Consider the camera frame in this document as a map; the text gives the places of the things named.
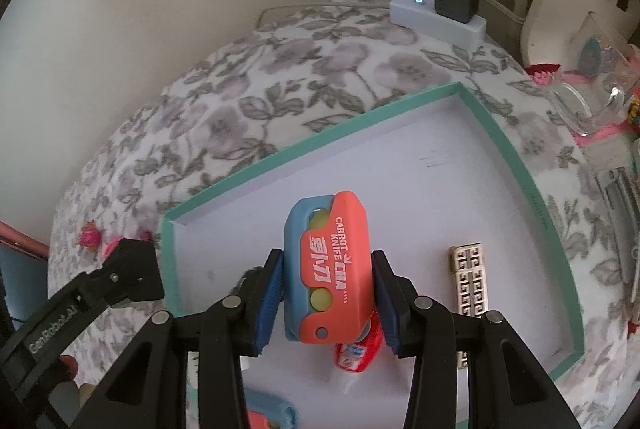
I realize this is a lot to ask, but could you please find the floral grey white blanket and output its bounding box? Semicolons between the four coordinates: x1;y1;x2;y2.
48;0;639;428

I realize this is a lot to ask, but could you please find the pink round toy figure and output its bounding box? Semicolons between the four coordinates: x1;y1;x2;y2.
77;220;102;253

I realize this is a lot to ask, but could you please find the small blue orange toy knife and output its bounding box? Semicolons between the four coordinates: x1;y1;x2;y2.
244;389;298;429

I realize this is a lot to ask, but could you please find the gold black patterned lighter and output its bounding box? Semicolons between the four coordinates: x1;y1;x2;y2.
448;241;490;370

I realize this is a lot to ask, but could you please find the white power strip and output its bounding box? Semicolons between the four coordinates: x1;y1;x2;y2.
390;0;486;52

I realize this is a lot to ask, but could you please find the teal white shallow box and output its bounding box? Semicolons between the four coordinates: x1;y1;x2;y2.
158;81;586;429

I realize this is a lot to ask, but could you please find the red white glue tube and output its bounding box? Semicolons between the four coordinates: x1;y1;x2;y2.
332;312;384;393

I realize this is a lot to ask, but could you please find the pink smart watch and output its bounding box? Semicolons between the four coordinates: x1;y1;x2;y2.
102;231;153;261

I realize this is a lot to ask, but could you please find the blue orange carrot knife toy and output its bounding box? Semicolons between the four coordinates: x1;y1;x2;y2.
283;190;374;345

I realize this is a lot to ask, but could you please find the clear glass cup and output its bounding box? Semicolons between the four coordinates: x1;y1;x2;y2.
548;12;639;137

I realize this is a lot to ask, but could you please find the person's left hand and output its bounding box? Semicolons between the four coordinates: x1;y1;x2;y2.
50;355;96;411

